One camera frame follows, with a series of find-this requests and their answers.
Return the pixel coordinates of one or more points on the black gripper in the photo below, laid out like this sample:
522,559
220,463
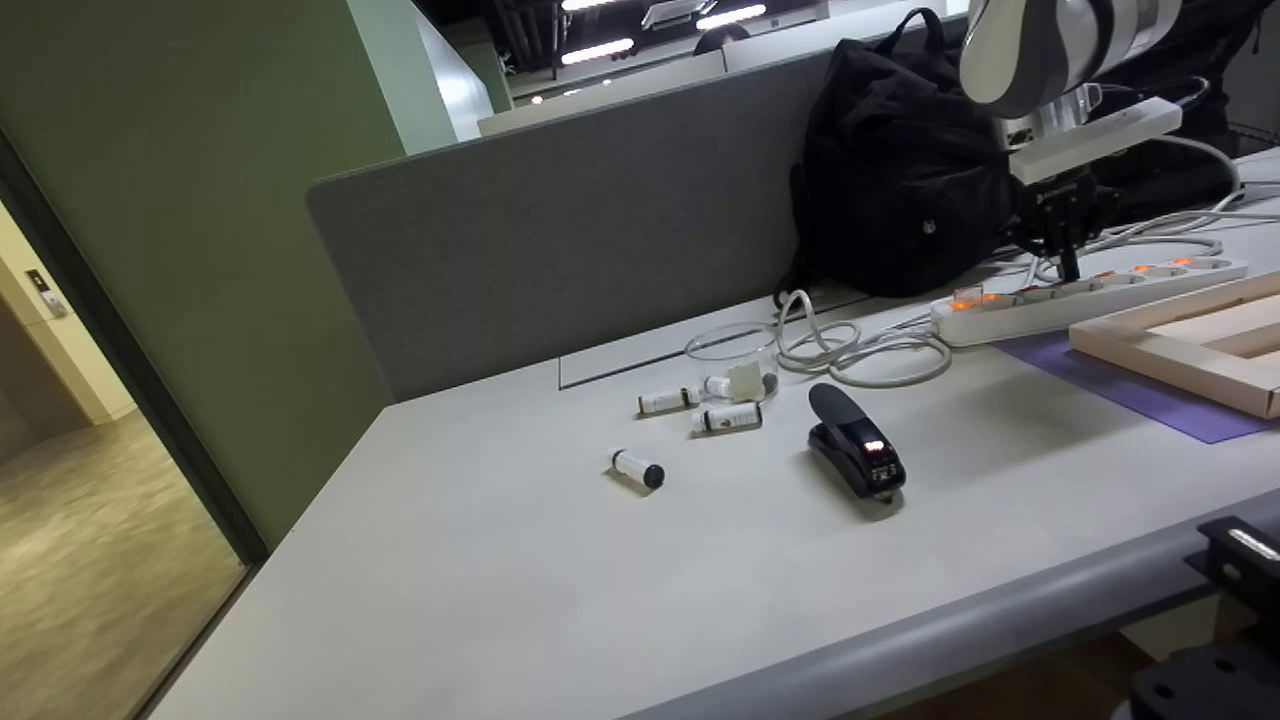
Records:
1056,218

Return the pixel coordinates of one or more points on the white power strip orange switches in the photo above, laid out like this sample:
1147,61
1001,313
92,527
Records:
1011,313

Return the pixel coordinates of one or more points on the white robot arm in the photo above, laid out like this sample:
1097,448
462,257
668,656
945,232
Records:
1037,65

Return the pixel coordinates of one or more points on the black backpack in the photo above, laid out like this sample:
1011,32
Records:
903,183

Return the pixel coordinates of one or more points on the purple mat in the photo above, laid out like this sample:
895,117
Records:
1147,397

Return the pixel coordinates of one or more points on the black office chair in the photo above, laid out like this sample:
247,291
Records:
1189,61

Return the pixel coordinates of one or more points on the black stapler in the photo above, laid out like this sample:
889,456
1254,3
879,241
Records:
852,444

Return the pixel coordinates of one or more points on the small white tube front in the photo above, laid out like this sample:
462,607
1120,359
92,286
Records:
728,416

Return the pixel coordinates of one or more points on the small white tube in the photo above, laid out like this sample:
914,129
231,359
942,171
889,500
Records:
664,402
728,416

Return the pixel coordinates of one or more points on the small white tube left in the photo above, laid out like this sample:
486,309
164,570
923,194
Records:
664,402

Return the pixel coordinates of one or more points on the white tube black cap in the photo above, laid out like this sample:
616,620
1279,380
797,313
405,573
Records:
638,470

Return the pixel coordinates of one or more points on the grey desk divider panel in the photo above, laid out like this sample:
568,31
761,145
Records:
580,221

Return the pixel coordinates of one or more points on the wooden frame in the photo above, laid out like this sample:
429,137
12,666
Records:
1214,341

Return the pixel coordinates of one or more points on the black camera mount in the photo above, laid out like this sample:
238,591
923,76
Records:
1236,668

